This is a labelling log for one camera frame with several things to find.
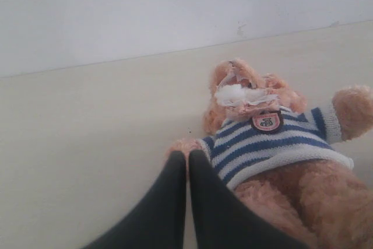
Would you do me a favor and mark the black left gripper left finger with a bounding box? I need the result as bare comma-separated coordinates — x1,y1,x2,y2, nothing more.
86,152,187,249

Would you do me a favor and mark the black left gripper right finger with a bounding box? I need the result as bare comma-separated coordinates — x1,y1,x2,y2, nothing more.
188,150,308,249

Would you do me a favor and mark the tan teddy bear striped shirt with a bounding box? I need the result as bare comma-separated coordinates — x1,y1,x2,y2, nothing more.
170,59,372,248

